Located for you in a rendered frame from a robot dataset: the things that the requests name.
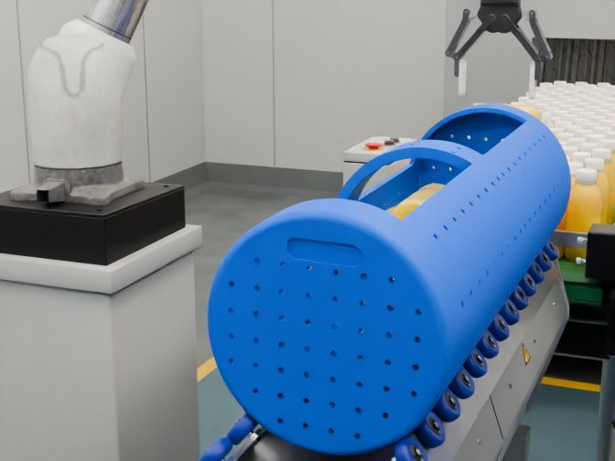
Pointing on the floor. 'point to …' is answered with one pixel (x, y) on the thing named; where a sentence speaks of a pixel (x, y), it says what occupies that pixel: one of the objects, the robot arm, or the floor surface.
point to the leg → (519, 444)
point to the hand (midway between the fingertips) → (496, 91)
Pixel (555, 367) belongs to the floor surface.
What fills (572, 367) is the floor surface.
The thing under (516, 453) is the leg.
